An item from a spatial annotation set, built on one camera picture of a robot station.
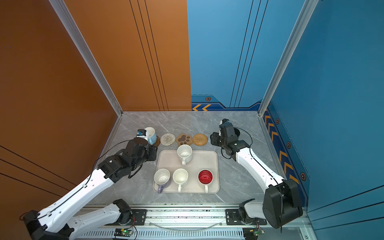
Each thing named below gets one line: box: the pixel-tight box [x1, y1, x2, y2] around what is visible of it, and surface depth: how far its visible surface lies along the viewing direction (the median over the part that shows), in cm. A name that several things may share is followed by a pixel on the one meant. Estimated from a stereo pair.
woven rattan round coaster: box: [192, 133, 208, 146], surface depth 105 cm
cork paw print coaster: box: [175, 133, 193, 147], surface depth 105 cm
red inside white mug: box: [197, 169, 214, 194], surface depth 82 cm
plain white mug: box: [172, 168, 189, 193], surface depth 81 cm
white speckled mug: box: [176, 144, 193, 166], surface depth 91 cm
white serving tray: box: [153, 149, 220, 194], surface depth 86 cm
